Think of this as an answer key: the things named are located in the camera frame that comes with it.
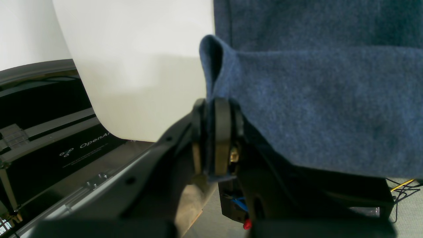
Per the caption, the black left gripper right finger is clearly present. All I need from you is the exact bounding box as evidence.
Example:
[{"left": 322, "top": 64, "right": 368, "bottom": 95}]
[{"left": 213, "top": 98, "right": 397, "bottom": 238}]

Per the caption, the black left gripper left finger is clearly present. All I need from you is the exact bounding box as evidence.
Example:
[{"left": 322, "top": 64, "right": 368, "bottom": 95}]
[{"left": 30, "top": 99, "right": 207, "bottom": 238}]

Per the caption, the blue T-shirt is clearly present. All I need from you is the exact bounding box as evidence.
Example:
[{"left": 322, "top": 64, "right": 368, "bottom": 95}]
[{"left": 200, "top": 0, "right": 423, "bottom": 179}]

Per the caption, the black OpenArm equipment case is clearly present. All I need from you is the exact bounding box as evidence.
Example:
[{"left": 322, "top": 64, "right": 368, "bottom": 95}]
[{"left": 0, "top": 59, "right": 129, "bottom": 215}]

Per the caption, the yellow cable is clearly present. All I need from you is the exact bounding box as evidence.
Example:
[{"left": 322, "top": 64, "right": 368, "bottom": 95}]
[{"left": 390, "top": 178, "right": 415, "bottom": 193}]

